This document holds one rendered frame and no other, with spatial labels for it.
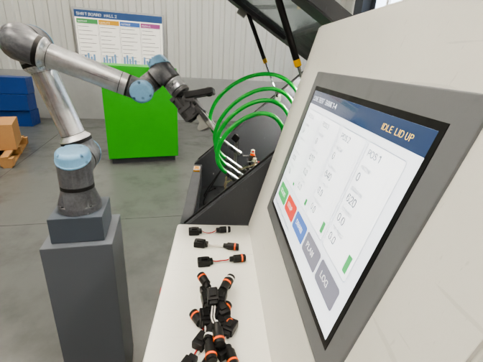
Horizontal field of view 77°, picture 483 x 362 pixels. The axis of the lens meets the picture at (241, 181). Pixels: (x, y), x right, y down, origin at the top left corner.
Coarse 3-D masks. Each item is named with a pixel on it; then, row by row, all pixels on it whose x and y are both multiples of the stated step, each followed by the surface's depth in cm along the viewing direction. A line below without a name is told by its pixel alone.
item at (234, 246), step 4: (196, 240) 83; (200, 240) 82; (204, 240) 83; (196, 244) 82; (200, 244) 82; (204, 244) 82; (208, 244) 83; (212, 244) 84; (224, 244) 82; (228, 244) 82; (232, 244) 82; (236, 244) 82; (228, 248) 82; (232, 248) 82; (236, 248) 82
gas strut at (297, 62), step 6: (276, 0) 75; (282, 6) 75; (282, 12) 76; (282, 18) 76; (282, 24) 77; (288, 24) 77; (288, 30) 78; (288, 36) 78; (288, 42) 79; (294, 42) 79; (294, 48) 79; (294, 54) 80; (294, 60) 81; (300, 72) 83
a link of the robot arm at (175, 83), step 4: (176, 76) 115; (180, 76) 117; (172, 80) 115; (176, 80) 115; (180, 80) 115; (168, 84) 115; (172, 84) 114; (176, 84) 114; (180, 84) 115; (184, 84) 116; (168, 88) 116; (172, 88) 115; (176, 88) 115; (172, 92) 116
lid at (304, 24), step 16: (240, 0) 127; (256, 0) 110; (272, 0) 97; (288, 0) 87; (304, 0) 73; (320, 0) 72; (256, 16) 131; (272, 16) 116; (288, 16) 102; (304, 16) 91; (320, 16) 76; (336, 16) 74; (272, 32) 136; (304, 32) 104; (304, 48) 124
